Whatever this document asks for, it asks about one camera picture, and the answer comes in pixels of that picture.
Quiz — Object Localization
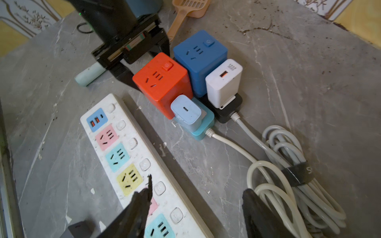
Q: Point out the black socket base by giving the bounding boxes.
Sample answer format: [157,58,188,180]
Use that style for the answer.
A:
[199,93,243,124]

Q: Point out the light blue plug adapter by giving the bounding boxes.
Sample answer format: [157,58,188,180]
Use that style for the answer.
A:
[171,95,206,133]

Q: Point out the white coiled power cable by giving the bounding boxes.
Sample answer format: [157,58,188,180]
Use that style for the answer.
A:
[205,127,310,238]

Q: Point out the grey purple plug adapter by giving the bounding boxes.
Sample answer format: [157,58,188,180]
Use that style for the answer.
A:
[60,221,92,238]

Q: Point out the grey coiled power cable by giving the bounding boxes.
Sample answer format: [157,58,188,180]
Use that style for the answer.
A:
[230,111,347,236]

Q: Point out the mint green handle tool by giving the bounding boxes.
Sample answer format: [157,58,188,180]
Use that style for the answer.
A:
[74,62,106,87]

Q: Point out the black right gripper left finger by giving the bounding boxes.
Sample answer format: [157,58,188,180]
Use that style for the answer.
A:
[98,175,152,238]

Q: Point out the white power strip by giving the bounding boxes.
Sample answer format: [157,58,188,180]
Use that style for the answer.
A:
[80,94,212,238]

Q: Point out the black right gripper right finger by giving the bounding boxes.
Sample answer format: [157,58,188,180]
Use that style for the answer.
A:
[242,188,294,238]

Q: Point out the pink plastic scoop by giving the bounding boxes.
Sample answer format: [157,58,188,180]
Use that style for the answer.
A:
[167,0,211,42]

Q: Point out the light blue socket base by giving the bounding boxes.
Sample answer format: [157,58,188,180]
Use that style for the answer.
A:
[181,98,215,141]

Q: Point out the red cube socket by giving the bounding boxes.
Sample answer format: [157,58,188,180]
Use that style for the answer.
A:
[133,53,193,119]

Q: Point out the white charger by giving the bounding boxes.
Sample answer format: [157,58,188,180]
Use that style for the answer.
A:
[205,59,243,108]

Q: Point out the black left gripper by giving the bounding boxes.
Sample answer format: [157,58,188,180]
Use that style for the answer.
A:
[92,13,170,91]

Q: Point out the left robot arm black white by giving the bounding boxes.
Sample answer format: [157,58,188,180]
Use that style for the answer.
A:
[70,1,170,89]

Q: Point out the blue cube socket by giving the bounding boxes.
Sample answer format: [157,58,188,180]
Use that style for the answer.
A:
[174,30,228,98]

